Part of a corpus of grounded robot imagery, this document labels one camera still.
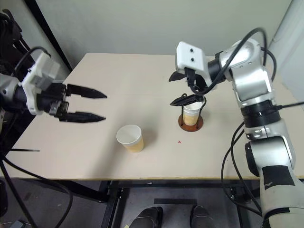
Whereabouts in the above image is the dark rounded robot foot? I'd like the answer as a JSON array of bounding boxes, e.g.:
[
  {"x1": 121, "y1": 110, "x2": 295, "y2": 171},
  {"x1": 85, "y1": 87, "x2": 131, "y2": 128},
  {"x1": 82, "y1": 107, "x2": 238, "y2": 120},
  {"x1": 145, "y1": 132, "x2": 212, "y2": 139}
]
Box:
[
  {"x1": 132, "y1": 206, "x2": 164, "y2": 228},
  {"x1": 190, "y1": 205, "x2": 215, "y2": 228}
]

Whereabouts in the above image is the white and tan paper cup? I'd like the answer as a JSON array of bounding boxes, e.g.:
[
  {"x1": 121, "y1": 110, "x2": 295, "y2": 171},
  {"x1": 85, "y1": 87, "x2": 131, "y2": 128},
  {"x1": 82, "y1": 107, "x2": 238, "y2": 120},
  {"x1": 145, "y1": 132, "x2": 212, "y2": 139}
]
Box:
[
  {"x1": 116, "y1": 124, "x2": 145, "y2": 154},
  {"x1": 182, "y1": 102, "x2": 201, "y2": 127}
]

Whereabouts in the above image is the black metal table frame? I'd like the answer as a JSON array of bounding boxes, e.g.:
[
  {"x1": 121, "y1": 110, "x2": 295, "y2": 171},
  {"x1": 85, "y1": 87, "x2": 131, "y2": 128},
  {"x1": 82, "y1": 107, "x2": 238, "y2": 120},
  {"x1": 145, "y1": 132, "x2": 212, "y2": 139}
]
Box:
[{"x1": 64, "y1": 180, "x2": 263, "y2": 228}]

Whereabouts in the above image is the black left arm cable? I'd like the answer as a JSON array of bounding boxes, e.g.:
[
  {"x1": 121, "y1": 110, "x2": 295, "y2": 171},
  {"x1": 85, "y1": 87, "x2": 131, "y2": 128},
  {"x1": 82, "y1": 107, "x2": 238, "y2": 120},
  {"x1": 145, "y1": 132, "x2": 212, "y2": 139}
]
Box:
[{"x1": 0, "y1": 155, "x2": 75, "y2": 228}]

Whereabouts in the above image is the black equipment with cables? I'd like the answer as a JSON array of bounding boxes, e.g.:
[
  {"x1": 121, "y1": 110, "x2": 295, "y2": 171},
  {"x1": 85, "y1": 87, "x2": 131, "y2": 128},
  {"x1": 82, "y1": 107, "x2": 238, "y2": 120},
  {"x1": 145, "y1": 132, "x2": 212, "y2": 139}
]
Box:
[{"x1": 0, "y1": 9, "x2": 33, "y2": 80}]

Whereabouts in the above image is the black plugged side cable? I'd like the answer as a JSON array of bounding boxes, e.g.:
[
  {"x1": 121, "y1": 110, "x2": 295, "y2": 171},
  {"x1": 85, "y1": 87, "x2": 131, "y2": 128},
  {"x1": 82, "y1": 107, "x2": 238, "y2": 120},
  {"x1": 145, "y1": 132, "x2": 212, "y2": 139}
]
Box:
[{"x1": 275, "y1": 102, "x2": 304, "y2": 109}]

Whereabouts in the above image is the white panel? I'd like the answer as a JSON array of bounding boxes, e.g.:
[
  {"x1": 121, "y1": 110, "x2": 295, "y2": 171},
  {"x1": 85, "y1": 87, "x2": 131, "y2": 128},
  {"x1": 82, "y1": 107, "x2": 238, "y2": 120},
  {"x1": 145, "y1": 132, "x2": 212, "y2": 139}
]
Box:
[{"x1": 267, "y1": 0, "x2": 304, "y2": 102}]

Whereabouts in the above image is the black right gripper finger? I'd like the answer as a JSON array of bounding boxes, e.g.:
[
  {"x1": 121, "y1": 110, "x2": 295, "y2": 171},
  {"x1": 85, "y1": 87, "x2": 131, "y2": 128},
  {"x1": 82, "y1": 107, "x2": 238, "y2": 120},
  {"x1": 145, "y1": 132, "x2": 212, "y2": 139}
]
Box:
[
  {"x1": 169, "y1": 71, "x2": 188, "y2": 83},
  {"x1": 170, "y1": 94, "x2": 205, "y2": 106}
]

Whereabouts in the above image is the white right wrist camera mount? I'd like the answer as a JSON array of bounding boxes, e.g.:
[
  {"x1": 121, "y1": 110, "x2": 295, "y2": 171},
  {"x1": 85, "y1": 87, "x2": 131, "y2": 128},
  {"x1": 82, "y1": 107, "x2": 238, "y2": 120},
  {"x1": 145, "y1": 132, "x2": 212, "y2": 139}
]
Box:
[{"x1": 175, "y1": 41, "x2": 213, "y2": 89}]

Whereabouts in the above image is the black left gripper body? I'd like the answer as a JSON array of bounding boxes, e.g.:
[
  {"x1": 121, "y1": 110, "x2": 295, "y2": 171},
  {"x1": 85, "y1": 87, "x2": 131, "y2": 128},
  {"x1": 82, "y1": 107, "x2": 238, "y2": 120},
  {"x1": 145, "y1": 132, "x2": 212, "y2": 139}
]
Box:
[{"x1": 36, "y1": 81, "x2": 70, "y2": 121}]

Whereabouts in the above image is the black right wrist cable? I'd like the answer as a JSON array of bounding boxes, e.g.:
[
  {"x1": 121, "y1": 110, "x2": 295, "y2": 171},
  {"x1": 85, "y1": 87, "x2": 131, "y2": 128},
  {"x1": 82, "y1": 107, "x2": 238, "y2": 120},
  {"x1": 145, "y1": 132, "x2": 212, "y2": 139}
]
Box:
[{"x1": 186, "y1": 27, "x2": 278, "y2": 96}]

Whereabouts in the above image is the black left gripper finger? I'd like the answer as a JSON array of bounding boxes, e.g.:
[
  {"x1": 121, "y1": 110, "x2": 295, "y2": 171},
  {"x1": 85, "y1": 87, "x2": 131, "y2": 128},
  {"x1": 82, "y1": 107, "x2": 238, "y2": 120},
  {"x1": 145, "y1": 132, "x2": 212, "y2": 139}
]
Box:
[
  {"x1": 58, "y1": 111, "x2": 106, "y2": 124},
  {"x1": 66, "y1": 84, "x2": 108, "y2": 99}
]

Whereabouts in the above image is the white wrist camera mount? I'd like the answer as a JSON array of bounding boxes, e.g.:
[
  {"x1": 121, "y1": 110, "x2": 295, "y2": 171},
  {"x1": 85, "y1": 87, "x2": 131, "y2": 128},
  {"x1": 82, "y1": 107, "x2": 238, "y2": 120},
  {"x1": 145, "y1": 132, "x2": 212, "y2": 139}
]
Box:
[
  {"x1": 175, "y1": 41, "x2": 213, "y2": 89},
  {"x1": 18, "y1": 51, "x2": 60, "y2": 116}
]

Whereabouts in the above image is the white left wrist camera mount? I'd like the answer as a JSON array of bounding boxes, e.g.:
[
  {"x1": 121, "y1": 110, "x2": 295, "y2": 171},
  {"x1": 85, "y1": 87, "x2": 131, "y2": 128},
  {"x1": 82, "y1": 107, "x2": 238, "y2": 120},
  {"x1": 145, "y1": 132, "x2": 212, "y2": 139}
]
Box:
[{"x1": 18, "y1": 51, "x2": 60, "y2": 116}]

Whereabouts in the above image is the wire cup holder brown base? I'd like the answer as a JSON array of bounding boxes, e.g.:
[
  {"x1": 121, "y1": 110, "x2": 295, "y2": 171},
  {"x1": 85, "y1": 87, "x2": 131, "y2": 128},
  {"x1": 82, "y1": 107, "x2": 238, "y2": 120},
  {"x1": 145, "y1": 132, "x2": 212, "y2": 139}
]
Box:
[{"x1": 178, "y1": 93, "x2": 207, "y2": 132}]

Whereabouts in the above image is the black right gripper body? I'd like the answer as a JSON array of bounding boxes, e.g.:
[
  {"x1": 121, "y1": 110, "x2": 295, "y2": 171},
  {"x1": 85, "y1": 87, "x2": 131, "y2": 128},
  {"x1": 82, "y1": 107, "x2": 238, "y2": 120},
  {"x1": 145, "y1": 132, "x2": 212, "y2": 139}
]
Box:
[{"x1": 184, "y1": 67, "x2": 207, "y2": 96}]

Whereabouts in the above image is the black slanted wall post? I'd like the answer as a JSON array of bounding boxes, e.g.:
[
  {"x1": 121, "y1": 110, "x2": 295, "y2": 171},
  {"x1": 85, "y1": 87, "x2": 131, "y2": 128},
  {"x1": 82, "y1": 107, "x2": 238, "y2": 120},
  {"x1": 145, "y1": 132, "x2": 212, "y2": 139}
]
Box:
[{"x1": 30, "y1": 0, "x2": 73, "y2": 72}]

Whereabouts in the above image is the black right arm body cable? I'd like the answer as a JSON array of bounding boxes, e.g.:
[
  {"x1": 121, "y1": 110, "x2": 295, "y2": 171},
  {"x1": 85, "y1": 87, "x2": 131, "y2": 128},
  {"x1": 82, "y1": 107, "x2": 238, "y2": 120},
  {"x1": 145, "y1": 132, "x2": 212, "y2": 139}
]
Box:
[{"x1": 220, "y1": 121, "x2": 263, "y2": 216}]

